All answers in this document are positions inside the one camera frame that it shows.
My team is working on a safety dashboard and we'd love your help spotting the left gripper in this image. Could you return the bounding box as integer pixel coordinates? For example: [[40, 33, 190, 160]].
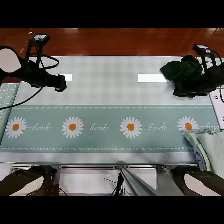
[[49, 73, 68, 93]]

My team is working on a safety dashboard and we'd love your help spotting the dark green shirt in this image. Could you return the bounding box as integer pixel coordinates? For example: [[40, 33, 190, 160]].
[[159, 54, 208, 99]]

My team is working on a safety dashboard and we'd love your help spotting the pale green garment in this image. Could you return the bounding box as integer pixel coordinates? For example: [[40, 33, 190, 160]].
[[182, 130, 224, 178]]

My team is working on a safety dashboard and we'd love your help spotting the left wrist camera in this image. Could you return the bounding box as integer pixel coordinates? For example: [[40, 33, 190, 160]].
[[27, 32, 51, 58]]

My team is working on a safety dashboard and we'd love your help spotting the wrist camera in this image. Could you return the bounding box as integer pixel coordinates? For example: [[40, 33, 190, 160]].
[[192, 43, 218, 69], [27, 32, 51, 58]]

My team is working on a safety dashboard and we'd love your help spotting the silver frame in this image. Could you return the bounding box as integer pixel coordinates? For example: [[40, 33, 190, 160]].
[[0, 161, 224, 197]]

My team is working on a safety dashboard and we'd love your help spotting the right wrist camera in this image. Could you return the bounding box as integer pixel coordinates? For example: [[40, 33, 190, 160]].
[[192, 43, 218, 69]]

